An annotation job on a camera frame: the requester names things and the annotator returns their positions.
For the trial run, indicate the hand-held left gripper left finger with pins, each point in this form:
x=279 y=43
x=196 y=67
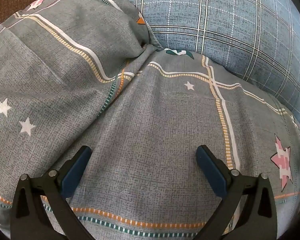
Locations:
x=75 y=172

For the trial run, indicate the blue plaid pillow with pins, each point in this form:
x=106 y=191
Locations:
x=227 y=25

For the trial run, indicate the grey star-print pillow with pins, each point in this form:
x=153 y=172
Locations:
x=72 y=30

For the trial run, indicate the grey star-print bedsheet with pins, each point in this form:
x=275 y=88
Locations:
x=152 y=130

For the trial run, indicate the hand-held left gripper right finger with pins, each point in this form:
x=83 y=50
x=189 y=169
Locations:
x=211 y=170

